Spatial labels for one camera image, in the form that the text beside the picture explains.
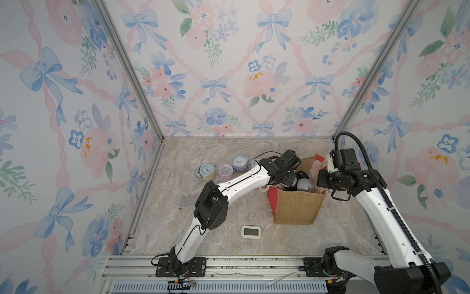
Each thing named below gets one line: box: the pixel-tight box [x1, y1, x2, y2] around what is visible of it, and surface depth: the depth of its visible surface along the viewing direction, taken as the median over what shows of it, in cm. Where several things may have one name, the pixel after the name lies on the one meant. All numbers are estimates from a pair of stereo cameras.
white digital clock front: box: [241, 225, 262, 239], surface depth 82 cm
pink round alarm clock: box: [217, 163, 234, 181], surface depth 103 cm
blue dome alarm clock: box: [296, 177, 313, 193], surface depth 84 cm
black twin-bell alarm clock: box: [295, 170, 311, 183], surface depth 92 cm
